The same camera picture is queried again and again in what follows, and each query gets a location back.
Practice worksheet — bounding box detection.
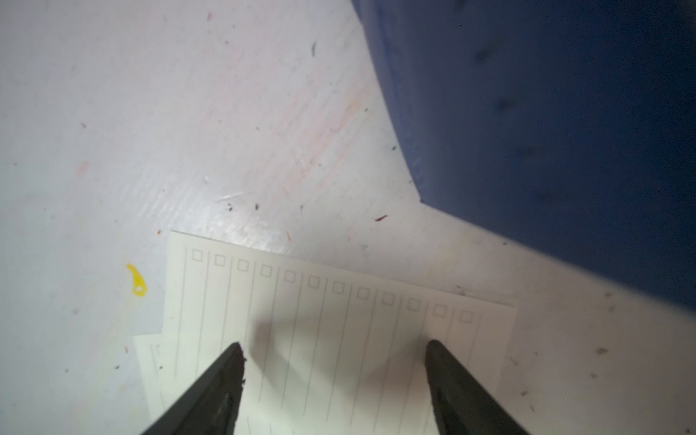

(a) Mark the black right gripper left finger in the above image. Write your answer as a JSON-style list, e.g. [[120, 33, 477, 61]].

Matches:
[[144, 343, 247, 435]]

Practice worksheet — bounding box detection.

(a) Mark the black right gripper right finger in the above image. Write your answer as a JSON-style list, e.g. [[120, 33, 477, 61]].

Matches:
[[424, 340, 527, 435]]

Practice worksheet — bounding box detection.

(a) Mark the blue white paper bag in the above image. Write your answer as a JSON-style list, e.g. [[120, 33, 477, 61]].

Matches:
[[353, 0, 695, 310]]

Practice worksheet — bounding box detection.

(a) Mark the cream lined receipt paper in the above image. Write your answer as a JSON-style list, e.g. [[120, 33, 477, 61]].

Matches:
[[159, 232, 516, 434], [133, 335, 165, 422]]

